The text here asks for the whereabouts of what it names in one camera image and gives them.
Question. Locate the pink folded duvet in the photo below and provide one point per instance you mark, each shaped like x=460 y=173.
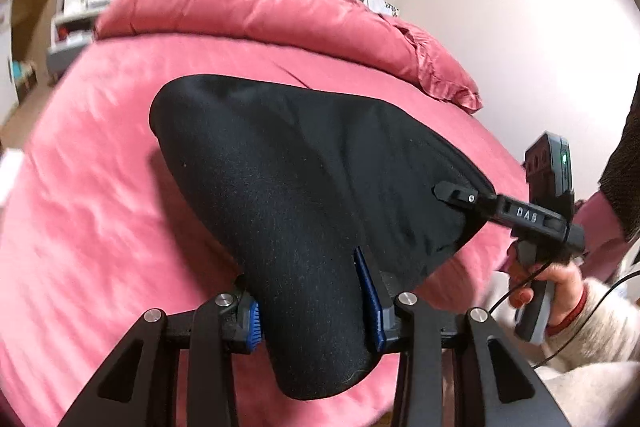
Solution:
x=345 y=29

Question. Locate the person's right forearm sleeve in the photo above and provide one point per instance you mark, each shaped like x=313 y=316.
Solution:
x=600 y=348

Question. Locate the person's right hand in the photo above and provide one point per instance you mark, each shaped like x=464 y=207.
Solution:
x=549 y=302

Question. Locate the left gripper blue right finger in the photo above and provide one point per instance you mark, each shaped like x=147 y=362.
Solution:
x=378 y=304

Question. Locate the pink bed sheet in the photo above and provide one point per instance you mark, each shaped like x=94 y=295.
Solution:
x=95 y=231

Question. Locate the black pants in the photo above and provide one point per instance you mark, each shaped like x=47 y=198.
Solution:
x=291 y=182

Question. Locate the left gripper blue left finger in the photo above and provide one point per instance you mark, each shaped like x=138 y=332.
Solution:
x=247 y=318

